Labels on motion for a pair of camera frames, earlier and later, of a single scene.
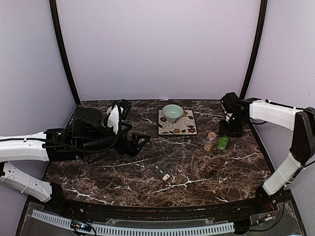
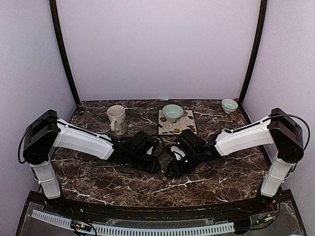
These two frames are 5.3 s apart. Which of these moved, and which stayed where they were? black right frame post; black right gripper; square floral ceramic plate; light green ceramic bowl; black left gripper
Moved: black left gripper; black right gripper
Stayed: square floral ceramic plate; black right frame post; light green ceramic bowl
